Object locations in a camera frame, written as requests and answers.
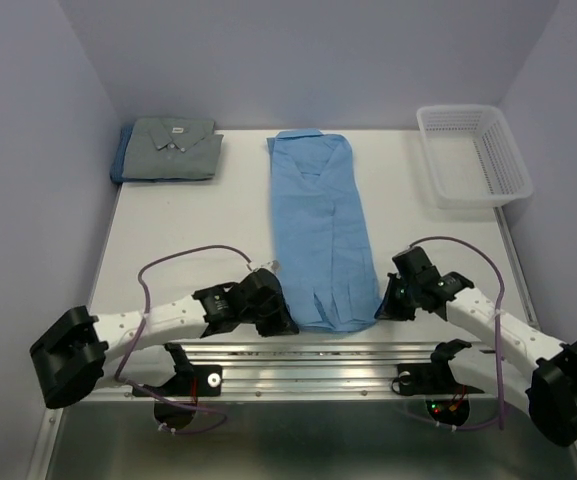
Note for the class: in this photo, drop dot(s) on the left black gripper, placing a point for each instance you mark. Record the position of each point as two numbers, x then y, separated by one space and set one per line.
281 322

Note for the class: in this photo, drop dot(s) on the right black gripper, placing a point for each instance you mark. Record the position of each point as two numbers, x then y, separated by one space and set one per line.
387 308

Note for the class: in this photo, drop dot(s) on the light blue long sleeve shirt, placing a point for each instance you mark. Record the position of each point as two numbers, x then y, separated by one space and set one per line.
320 236

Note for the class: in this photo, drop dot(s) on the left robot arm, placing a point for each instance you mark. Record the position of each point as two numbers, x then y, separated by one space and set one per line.
81 352

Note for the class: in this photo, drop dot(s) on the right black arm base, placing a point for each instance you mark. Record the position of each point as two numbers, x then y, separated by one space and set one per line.
427 379

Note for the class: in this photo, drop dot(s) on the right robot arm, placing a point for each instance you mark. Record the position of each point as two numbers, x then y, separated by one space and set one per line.
524 368

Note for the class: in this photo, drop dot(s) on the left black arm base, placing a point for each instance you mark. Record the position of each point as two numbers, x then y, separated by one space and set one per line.
204 381

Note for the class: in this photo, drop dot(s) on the white plastic basket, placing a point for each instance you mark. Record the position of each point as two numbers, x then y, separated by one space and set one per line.
472 157

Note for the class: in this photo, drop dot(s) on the folded grey shirt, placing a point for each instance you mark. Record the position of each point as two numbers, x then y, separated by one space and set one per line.
172 150

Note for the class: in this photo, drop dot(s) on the folded dark blue shirt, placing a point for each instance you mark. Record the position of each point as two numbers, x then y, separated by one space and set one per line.
117 166

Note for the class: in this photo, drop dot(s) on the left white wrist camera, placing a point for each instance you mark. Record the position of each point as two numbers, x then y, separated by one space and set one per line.
273 266

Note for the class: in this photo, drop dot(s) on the aluminium mounting rail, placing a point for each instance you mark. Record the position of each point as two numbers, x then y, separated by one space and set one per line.
308 371

